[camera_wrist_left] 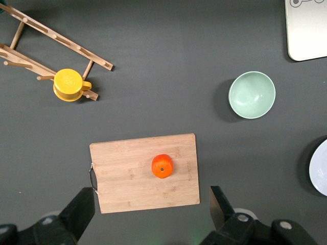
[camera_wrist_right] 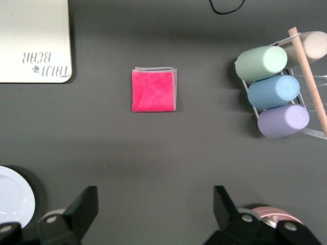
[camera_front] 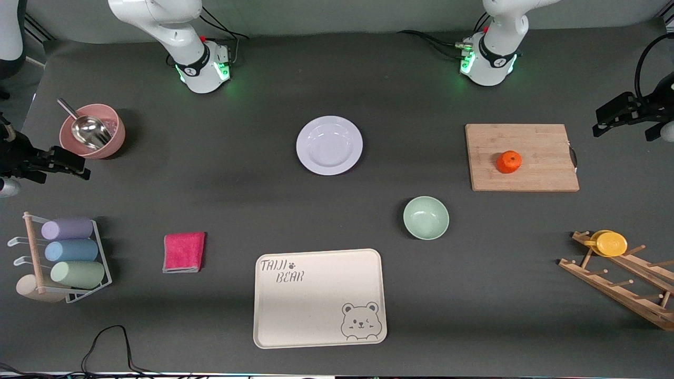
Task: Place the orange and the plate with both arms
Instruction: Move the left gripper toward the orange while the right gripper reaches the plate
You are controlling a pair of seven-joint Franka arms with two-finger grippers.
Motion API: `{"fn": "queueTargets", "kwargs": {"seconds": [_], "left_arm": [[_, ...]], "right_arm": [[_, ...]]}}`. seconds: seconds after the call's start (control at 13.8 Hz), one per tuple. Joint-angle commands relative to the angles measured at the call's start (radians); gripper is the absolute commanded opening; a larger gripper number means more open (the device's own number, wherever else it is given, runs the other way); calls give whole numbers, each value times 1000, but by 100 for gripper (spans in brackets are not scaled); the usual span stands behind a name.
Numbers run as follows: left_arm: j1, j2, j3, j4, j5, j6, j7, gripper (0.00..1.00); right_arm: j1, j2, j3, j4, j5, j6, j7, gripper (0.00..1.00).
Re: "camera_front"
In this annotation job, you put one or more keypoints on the orange fruit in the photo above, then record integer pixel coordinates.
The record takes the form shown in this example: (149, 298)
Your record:
(509, 162)

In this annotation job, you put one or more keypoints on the blue cup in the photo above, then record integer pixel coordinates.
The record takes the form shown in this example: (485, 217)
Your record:
(71, 250)

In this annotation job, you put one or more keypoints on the wooden peg mug rack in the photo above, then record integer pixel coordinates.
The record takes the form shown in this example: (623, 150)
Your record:
(621, 292)

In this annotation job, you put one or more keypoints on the pink bowl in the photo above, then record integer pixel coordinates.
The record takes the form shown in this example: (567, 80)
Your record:
(113, 145)

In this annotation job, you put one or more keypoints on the dark metal frame bar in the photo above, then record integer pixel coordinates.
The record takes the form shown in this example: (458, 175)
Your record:
(38, 29)

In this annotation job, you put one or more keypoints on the yellow mug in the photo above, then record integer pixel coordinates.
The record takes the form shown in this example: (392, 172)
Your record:
(611, 244)

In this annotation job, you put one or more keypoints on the purple cup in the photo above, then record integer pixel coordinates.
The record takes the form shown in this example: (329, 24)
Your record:
(67, 229)

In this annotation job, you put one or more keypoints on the beige cup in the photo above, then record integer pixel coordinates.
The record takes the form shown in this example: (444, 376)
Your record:
(29, 289)

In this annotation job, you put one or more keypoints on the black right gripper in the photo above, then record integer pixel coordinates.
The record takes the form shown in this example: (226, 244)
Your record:
(21, 158)

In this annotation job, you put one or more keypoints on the metal scoop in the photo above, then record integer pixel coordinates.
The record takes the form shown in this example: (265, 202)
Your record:
(89, 131)

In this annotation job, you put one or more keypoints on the pink folded cloth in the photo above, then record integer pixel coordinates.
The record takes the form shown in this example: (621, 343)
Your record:
(184, 252)

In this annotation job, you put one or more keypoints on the pale green cup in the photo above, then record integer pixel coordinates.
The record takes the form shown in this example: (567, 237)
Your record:
(78, 274)

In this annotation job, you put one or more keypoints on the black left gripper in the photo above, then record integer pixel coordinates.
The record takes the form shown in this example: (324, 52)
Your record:
(648, 109)

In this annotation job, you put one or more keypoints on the white round plate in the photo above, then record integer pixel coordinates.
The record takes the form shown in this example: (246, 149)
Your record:
(329, 145)

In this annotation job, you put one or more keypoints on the pale green bowl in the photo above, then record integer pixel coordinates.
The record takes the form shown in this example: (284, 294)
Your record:
(426, 218)

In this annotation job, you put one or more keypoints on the wooden cutting board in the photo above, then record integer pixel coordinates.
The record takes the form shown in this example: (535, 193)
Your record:
(521, 158)

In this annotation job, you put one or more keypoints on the beige bear print tray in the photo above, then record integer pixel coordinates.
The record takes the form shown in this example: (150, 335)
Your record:
(318, 300)

